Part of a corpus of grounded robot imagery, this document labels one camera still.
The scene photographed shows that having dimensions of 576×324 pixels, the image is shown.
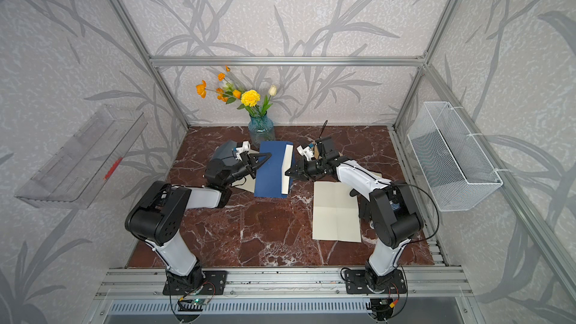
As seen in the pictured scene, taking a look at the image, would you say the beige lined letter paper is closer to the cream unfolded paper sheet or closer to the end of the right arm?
the end of the right arm

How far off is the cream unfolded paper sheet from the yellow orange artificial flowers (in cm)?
43

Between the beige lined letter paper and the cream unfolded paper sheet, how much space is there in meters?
A: 0.17

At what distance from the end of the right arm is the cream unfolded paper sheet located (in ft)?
0.57

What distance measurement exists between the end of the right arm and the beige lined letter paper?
0.4 inches

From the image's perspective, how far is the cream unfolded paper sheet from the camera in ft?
2.83

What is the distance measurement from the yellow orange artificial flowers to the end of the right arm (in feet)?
1.01

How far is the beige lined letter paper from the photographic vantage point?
32.6 inches

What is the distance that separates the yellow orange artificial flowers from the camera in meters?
0.88

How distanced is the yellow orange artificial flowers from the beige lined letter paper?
8.7 inches

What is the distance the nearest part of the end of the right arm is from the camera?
2.27 ft
